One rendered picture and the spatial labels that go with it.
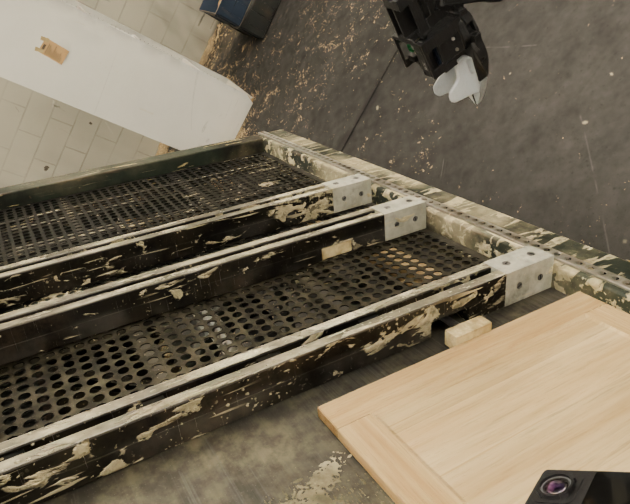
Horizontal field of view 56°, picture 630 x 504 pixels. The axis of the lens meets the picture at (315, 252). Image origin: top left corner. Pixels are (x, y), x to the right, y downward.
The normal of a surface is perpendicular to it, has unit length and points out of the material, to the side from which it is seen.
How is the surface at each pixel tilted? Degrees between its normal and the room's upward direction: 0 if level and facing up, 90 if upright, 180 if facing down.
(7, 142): 90
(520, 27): 0
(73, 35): 90
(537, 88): 0
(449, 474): 57
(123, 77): 90
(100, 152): 90
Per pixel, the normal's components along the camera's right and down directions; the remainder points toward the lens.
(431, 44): 0.43, 0.47
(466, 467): -0.07, -0.90
